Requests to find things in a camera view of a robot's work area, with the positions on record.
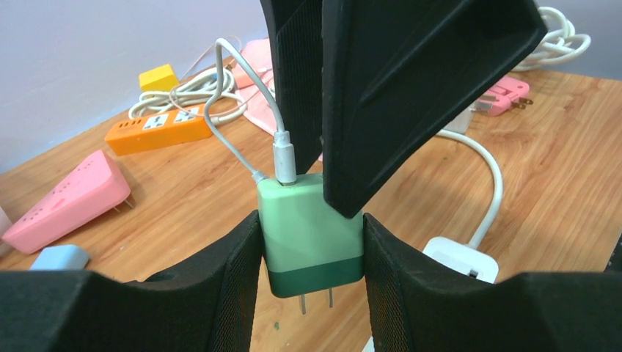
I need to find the pink cloth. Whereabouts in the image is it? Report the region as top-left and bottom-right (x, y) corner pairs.
(232, 38), (321, 136)

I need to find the yellow cube socket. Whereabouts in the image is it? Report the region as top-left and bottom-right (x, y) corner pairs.
(138, 64), (180, 92)

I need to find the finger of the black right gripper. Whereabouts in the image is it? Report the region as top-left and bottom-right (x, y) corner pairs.
(322, 1), (546, 218)
(260, 0), (323, 175)

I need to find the green plug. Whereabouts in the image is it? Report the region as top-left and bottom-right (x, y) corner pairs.
(257, 173), (364, 314)

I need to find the pink triangular power strip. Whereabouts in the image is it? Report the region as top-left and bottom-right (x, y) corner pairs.
(2, 150), (131, 254)

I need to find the short white usb cable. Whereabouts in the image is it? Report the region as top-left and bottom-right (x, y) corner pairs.
(202, 37), (299, 186)

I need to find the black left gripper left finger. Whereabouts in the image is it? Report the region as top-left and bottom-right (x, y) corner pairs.
(1, 211), (263, 351)

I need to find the pink plug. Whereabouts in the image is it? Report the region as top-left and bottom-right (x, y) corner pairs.
(472, 76), (533, 117)

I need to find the white cable bundle by orange strip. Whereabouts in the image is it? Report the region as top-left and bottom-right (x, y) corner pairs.
(128, 65), (249, 126)

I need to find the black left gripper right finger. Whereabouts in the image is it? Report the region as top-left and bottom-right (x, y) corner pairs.
(364, 214), (621, 351)

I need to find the blue plug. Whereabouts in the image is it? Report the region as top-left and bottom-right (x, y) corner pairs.
(29, 244), (90, 271)

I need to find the orange power strip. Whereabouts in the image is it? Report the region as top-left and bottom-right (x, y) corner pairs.
(104, 105), (212, 155)

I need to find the white cube socket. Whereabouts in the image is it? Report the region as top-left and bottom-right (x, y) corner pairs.
(443, 104), (475, 134)

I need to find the white coiled cable right edge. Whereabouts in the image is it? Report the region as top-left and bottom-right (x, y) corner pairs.
(510, 5), (593, 73)

